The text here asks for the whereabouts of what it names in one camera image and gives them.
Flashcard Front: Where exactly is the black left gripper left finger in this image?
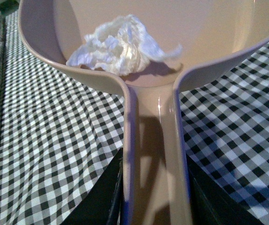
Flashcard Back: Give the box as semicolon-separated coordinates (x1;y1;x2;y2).
62;149;123;225

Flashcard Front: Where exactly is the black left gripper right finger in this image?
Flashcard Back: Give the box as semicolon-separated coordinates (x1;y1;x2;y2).
187;156;262;225

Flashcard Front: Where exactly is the beige plastic dustpan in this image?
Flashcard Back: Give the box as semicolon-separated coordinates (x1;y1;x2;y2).
18;0;269;225

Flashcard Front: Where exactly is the white tissue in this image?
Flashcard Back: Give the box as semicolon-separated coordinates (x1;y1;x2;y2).
66;15;183;76

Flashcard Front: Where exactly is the black white checkered cloth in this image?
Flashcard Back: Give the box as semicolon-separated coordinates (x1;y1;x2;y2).
0;11;269;225

